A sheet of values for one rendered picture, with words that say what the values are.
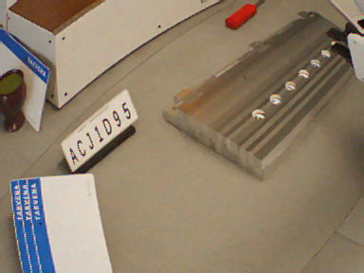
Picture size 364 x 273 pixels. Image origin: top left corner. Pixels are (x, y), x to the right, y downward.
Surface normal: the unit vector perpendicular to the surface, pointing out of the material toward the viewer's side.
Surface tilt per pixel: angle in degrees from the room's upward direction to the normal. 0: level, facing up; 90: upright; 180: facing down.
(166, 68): 0
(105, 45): 90
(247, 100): 0
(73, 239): 0
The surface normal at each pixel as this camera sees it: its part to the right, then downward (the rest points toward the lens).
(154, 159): -0.05, -0.72
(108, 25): 0.72, 0.45
